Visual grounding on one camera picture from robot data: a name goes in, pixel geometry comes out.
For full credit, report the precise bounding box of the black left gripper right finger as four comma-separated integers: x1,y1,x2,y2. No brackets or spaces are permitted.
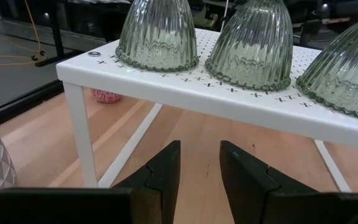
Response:
219,139,319,224

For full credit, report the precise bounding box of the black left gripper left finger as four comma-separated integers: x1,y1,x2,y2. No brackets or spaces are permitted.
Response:
112,139,181,224

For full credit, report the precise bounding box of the small red patterned candle holder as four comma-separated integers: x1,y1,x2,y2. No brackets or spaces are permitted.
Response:
90,88,124,105

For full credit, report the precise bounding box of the green ribbed glass candle holder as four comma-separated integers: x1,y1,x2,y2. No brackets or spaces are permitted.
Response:
295,2,358,122
205,0,294,92
115,0,200,73

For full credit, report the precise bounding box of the white perforated metal shelf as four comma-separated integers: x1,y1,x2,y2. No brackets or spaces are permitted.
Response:
56,27,358,193

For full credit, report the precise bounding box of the black desk foot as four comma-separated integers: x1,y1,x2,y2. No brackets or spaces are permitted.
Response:
35,0,83,68

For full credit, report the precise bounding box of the black aluminium table frame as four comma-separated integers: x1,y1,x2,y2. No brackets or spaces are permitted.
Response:
0,79,65,127

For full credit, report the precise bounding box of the white cable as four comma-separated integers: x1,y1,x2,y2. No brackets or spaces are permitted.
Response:
219,0,230,34

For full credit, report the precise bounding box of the yellow extension cable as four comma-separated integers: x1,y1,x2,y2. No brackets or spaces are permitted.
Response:
0,0,48,68

